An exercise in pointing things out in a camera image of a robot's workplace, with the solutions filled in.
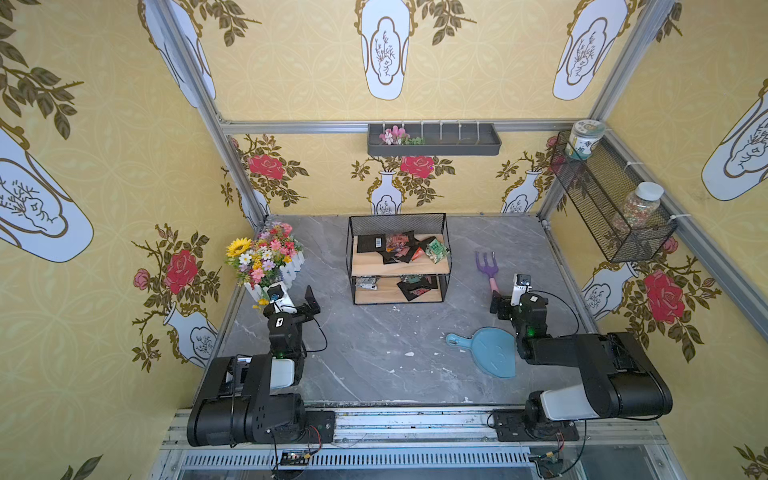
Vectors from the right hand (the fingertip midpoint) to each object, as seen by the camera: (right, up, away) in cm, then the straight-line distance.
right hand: (517, 291), depth 94 cm
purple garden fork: (-5, +6, +12) cm, 14 cm away
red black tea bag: (-37, +14, -6) cm, 40 cm away
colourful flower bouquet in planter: (-75, +12, -4) cm, 76 cm away
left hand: (-71, +1, -6) cm, 72 cm away
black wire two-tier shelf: (-45, +2, +4) cm, 45 cm away
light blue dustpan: (-10, -16, -8) cm, 20 cm away
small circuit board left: (-63, -37, -21) cm, 76 cm away
